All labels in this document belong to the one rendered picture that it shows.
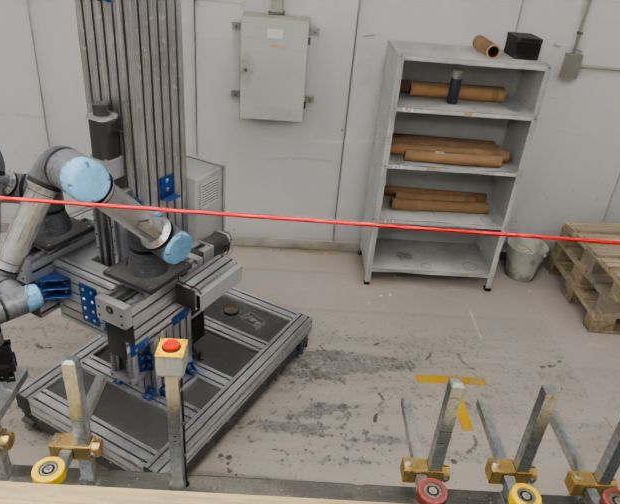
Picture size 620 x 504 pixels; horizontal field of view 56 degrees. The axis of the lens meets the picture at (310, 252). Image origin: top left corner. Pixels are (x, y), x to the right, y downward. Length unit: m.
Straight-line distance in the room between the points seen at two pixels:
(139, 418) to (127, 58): 1.53
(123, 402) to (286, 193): 2.00
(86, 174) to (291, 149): 2.55
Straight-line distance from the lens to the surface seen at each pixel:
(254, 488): 1.87
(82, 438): 1.80
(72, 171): 1.66
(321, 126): 4.01
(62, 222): 2.44
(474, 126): 4.18
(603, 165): 4.65
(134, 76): 2.10
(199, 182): 2.42
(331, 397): 3.16
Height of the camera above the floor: 2.19
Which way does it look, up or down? 30 degrees down
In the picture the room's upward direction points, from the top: 5 degrees clockwise
